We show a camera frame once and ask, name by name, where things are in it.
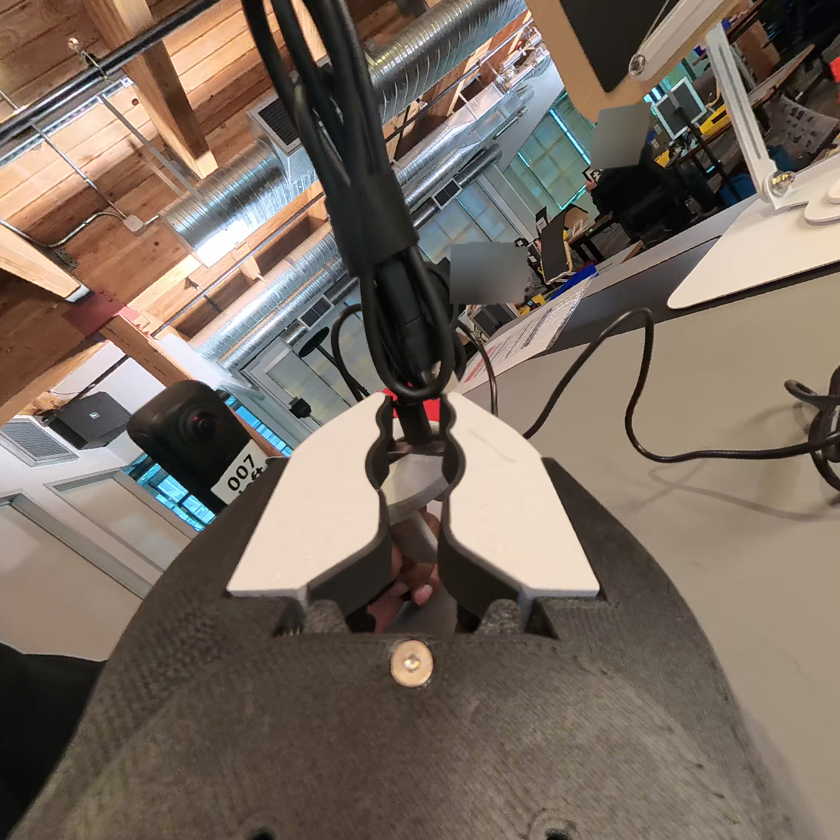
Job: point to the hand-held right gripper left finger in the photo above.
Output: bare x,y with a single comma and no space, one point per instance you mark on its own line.
315,518

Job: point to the printed instruction sheet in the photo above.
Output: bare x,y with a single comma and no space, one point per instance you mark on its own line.
531,328

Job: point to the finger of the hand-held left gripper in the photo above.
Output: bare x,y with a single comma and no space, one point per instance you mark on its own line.
417,482

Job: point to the white stand frame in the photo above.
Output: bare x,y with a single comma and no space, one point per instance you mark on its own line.
741,111

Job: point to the black speaker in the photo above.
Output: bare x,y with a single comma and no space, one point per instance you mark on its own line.
92,420

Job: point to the small blue bin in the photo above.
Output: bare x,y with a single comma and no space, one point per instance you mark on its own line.
574,275

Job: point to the person's left forearm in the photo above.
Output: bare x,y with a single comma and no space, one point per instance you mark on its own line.
39,735

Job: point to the metal air duct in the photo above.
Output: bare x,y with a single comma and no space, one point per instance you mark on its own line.
275,308
229,197

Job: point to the person's left hand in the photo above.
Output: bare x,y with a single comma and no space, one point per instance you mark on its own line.
420,584

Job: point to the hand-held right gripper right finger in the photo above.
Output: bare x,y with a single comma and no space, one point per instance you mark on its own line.
518,525

